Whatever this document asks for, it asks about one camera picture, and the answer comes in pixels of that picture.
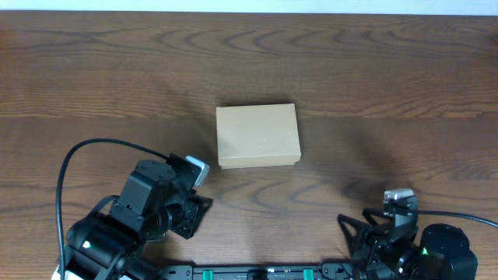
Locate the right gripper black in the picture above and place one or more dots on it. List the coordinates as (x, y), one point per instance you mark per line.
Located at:
(373, 232)

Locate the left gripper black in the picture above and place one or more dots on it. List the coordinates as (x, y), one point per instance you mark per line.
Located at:
(191, 218)

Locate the cardboard box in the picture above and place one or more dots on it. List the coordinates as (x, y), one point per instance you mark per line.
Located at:
(257, 136)

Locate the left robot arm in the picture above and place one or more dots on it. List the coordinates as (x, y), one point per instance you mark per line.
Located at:
(99, 247)

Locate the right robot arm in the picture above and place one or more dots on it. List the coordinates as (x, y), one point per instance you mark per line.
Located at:
(443, 253)

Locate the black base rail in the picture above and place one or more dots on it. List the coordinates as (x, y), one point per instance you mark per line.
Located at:
(324, 271)

